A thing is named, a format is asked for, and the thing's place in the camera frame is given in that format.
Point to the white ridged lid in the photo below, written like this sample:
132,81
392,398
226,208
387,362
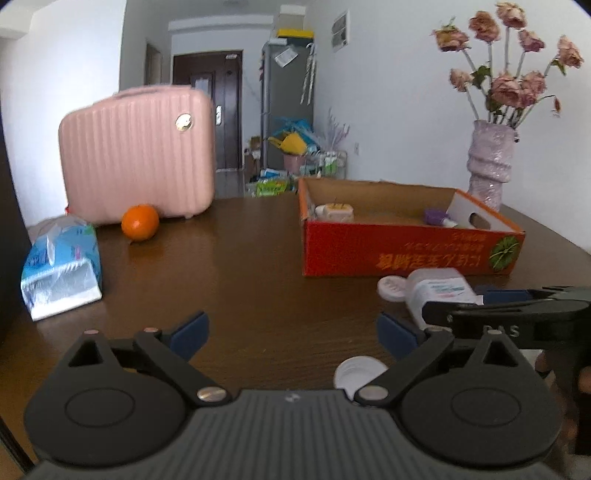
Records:
356,372

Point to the black paper bag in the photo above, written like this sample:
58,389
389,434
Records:
15,245

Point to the orange tangerine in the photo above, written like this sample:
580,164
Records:
140,223

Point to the white pill bottle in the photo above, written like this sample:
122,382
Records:
440,285

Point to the grey refrigerator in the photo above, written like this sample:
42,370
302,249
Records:
284,69

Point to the blue tissue pack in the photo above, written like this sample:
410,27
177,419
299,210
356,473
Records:
63,270

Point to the yellow labelled small box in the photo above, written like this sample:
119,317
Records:
335,212

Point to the pink hard-shell suitcase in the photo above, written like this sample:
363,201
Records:
150,145

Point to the wire storage cart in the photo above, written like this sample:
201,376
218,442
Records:
330,164

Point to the dried pink flowers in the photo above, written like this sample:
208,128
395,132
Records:
499,88

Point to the yellow blue bags pile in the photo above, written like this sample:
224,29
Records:
294,137

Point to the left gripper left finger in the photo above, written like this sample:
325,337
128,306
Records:
167,354

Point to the purple ridged lid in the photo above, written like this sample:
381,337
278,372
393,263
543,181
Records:
435,217

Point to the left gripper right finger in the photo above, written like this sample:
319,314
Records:
415,353

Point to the dark brown entrance door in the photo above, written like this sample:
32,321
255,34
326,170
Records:
219,75

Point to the yellow box on fridge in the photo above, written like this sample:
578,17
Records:
294,33

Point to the red cardboard box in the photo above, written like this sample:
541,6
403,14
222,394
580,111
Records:
390,237

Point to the white ridged cap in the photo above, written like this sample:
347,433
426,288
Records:
392,288

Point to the pink textured vase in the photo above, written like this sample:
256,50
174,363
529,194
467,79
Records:
490,161

